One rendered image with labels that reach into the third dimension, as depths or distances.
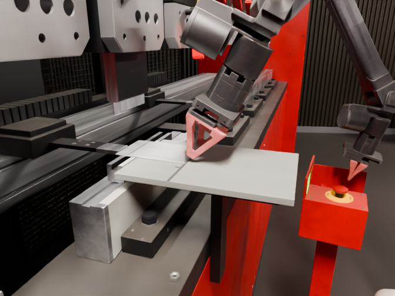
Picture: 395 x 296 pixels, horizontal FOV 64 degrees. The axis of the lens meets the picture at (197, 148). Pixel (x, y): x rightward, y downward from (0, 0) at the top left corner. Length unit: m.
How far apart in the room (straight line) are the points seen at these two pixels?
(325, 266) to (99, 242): 0.77
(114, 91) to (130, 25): 0.10
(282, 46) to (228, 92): 2.17
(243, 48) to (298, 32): 2.16
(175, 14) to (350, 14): 0.50
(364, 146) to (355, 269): 1.16
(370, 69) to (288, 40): 1.70
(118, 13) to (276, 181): 0.31
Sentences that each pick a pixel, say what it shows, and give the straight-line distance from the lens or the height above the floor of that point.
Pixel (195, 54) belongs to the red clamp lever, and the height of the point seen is 1.16.
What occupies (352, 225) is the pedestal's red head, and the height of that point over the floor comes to 0.73.
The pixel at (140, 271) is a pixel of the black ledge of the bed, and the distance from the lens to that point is 0.50.
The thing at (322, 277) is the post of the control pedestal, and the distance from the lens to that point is 1.13.
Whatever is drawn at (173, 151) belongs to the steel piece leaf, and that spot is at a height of 1.00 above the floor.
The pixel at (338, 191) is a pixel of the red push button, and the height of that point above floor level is 0.80.
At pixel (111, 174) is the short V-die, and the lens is 0.54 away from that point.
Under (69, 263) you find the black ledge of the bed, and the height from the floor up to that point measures 0.87.
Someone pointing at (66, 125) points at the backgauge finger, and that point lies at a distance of 0.70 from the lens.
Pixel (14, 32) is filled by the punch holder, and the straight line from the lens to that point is 0.32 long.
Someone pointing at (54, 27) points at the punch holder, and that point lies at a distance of 0.35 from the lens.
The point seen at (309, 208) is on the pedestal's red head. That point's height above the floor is 0.76.
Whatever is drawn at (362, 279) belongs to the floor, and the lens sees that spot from 1.99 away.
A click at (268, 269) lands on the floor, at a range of 1.89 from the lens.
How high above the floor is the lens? 1.19
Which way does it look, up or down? 19 degrees down
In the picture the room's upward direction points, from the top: straight up
